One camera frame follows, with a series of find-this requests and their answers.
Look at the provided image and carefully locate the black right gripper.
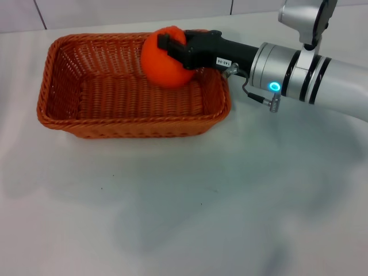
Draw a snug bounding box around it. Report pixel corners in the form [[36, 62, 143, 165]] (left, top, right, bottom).
[[157, 29, 259, 73]]

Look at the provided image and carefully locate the orange toy fruit with stem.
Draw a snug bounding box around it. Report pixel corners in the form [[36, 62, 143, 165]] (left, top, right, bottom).
[[142, 25, 197, 89]]

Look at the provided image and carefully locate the orange woven plastic basket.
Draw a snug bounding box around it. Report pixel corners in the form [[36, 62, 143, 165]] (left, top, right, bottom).
[[36, 32, 232, 140]]

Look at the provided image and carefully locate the black cable with metal plugs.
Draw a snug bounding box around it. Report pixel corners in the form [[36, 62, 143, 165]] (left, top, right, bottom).
[[221, 63, 281, 113]]

